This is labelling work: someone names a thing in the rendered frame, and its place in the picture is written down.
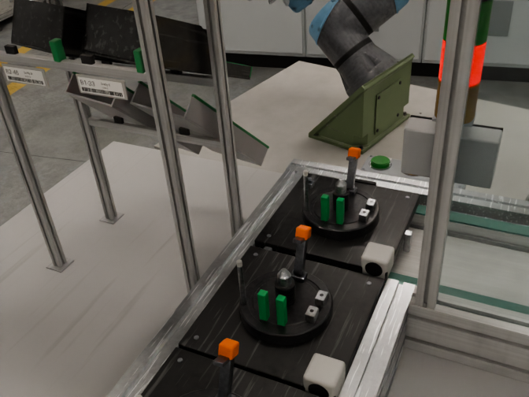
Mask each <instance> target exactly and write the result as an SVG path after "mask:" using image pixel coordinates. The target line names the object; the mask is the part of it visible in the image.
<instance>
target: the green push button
mask: <svg viewBox="0 0 529 397"><path fill-rule="evenodd" d="M371 166H372V167H374V168H376V169H385V168H387V167H389V166H390V159H389V158H387V157H385V156H381V155H379V156H375V157H373V158H372V159H371Z"/></svg>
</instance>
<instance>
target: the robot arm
mask: <svg viewBox="0 0 529 397"><path fill-rule="evenodd" d="M313 1H314V0H283V2H284V4H285V6H289V7H290V8H291V9H292V11H293V12H295V13H299V12H301V11H302V10H303V9H304V8H306V7H307V6H308V5H311V4H312V3H313ZM408 2H409V0H330V1H329V2H328V3H327V4H326V5H325V6H324V7H323V8H322V9H321V10H320V11H319V12H318V14H317V15H316V16H315V17H314V18H313V20H312V22H311V24H310V26H309V34H310V35H311V36H312V38H313V39H314V41H315V42H316V45H317V46H318V47H319V48H320V49H321V50H322V51H323V52H324V54H325V55H326V57H327V58H328V60H329V61H330V62H331V63H332V64H333V66H334V67H335V68H336V69H337V71H338V73H339V74H340V76H341V79H342V83H343V85H344V88H345V90H346V93H347V95H348V96H349V97H350V96H351V95H352V94H353V93H354V92H355V91H356V90H357V89H359V88H360V87H361V86H362V85H364V84H365V83H367V82H368V81H370V80H372V79H373V78H375V77H376V76H378V75H379V74H380V73H382V72H384V71H386V70H387V69H389V68H390V67H391V66H393V65H395V64H396V63H398V62H397V61H396V60H395V59H394V57H393V56H391V55H390V54H388V53H387V52H386V51H384V50H382V49H381V48H379V47H378V46H377V45H375V44H374V43H373V41H372V40H371V39H370V38H369V35H371V34H372V33H373V32H374V31H375V30H376V29H377V28H379V27H380V26H381V25H383V24H384V23H385V22H386V21H388V20H389V19H390V18H391V17H392V16H393V15H395V14H396V13H398V11H399V10H401V9H402V8H403V7H404V6H405V5H406V4H407V3H408Z"/></svg>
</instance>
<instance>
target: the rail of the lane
mask: <svg viewBox="0 0 529 397"><path fill-rule="evenodd" d="M286 169H292V170H294V172H295V173H297V172H298V171H301V172H303V171H304V170H308V173H311V174H315V175H319V176H327V177H331V178H335V179H340V178H343V179H344V180H346V178H347V172H348V168H344V167H340V166H335V165H327V164H322V163H318V162H313V161H305V160H300V159H296V158H294V159H293V160H292V161H291V163H290V164H289V165H288V166H287V167H286ZM355 182H357V183H361V184H369V185H373V186H378V187H385V188H390V189H394V190H399V191H407V192H411V193H416V194H420V202H419V205H422V206H427V194H428V187H429V183H428V182H423V181H418V180H410V179H406V178H401V177H396V176H388V175H383V174H379V173H371V172H366V171H361V170H357V171H356V177H355Z"/></svg>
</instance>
